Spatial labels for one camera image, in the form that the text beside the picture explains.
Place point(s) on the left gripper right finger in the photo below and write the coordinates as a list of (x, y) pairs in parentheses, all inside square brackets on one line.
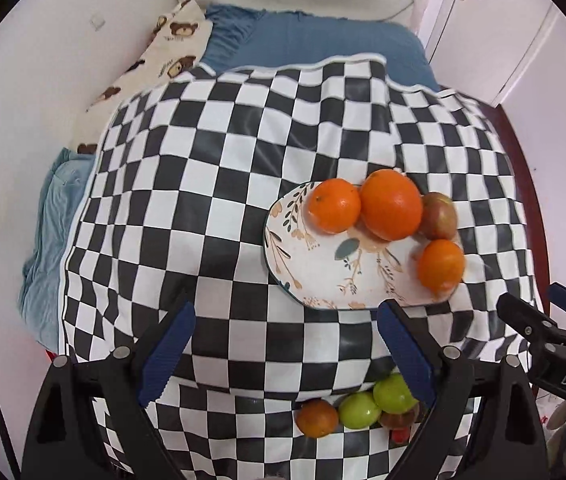
[(440, 377)]

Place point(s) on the blue bed sheet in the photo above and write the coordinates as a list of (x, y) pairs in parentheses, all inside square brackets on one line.
[(247, 37)]

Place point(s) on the dark red bed frame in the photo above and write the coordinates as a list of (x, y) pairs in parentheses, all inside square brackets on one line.
[(536, 232)]

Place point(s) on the dark orange mandarin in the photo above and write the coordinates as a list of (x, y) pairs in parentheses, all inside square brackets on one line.
[(316, 419)]

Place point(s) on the white door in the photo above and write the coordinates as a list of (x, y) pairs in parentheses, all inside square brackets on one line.
[(482, 47)]

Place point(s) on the orange on plate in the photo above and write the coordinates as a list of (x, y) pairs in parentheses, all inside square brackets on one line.
[(334, 206)]

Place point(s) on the large green apple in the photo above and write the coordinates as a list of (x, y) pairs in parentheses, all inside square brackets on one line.
[(393, 396)]

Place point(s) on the black white checkered cloth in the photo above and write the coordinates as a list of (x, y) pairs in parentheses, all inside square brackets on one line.
[(183, 193)]

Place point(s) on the small orange mandarin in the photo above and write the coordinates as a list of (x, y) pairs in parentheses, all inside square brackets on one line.
[(441, 266)]

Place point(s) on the light blue towel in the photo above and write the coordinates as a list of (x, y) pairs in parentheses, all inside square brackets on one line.
[(61, 192)]

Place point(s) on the floral ceramic plate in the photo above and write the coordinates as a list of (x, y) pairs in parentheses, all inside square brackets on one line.
[(351, 270)]

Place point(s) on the small green apple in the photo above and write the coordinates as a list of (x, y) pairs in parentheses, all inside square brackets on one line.
[(359, 411)]

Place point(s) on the red-brown apple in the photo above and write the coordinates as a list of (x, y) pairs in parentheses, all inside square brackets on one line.
[(400, 421)]

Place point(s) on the red cherry tomato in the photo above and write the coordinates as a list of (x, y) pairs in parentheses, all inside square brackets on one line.
[(400, 436)]

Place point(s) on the large orange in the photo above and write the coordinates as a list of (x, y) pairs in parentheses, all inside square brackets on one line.
[(391, 205)]

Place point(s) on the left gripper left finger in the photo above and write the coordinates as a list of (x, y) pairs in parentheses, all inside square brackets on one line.
[(133, 377)]

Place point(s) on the bear print pillow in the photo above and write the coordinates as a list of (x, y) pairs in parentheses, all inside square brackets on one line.
[(178, 43)]

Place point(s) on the wall socket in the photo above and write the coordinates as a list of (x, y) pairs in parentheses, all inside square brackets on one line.
[(97, 21)]

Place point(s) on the brownish apple on plate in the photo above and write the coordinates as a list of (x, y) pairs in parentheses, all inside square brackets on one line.
[(439, 217)]

